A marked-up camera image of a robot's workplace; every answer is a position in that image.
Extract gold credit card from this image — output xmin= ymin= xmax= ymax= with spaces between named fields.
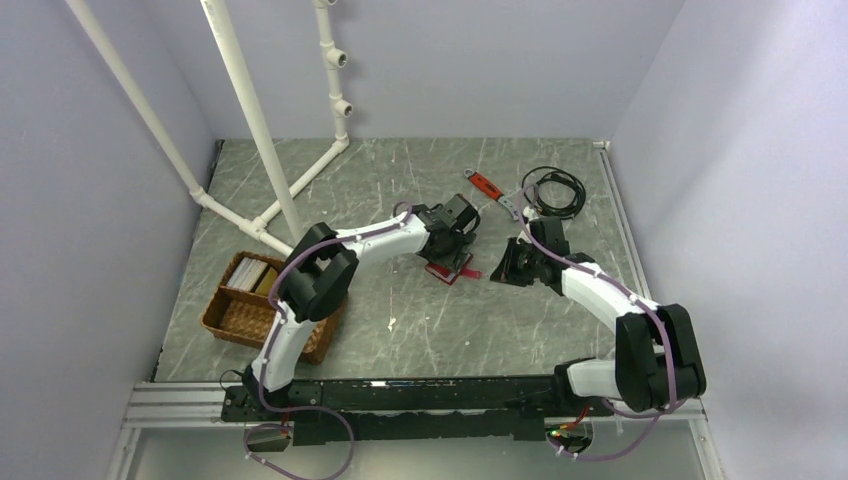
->
xmin=252 ymin=266 xmax=279 ymax=297

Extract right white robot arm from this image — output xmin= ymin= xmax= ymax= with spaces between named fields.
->
xmin=490 ymin=217 xmax=707 ymax=415

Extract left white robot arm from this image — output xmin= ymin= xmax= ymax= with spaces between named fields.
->
xmin=242 ymin=194 xmax=481 ymax=420

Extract white cards in basket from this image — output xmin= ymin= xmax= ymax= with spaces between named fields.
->
xmin=225 ymin=256 xmax=269 ymax=292

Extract woven wicker basket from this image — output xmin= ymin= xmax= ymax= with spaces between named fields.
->
xmin=200 ymin=250 xmax=347 ymax=366

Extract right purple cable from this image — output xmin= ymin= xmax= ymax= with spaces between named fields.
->
xmin=515 ymin=185 xmax=690 ymax=463

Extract purple cable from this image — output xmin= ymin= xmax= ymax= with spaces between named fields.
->
xmin=515 ymin=185 xmax=690 ymax=463
xmin=242 ymin=201 xmax=356 ymax=480

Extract red handled adjustable wrench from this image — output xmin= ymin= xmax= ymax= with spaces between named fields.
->
xmin=463 ymin=169 xmax=521 ymax=221

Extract coiled black cable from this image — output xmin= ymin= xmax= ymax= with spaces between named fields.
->
xmin=521 ymin=166 xmax=588 ymax=221

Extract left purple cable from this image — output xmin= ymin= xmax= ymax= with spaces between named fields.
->
xmin=242 ymin=201 xmax=356 ymax=480

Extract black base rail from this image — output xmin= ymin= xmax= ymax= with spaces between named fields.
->
xmin=221 ymin=375 xmax=612 ymax=446

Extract white pvc pipe frame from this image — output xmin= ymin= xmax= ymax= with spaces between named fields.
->
xmin=66 ymin=1 xmax=354 ymax=256

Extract aluminium frame rail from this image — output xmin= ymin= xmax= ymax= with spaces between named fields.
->
xmin=105 ymin=380 xmax=727 ymax=480

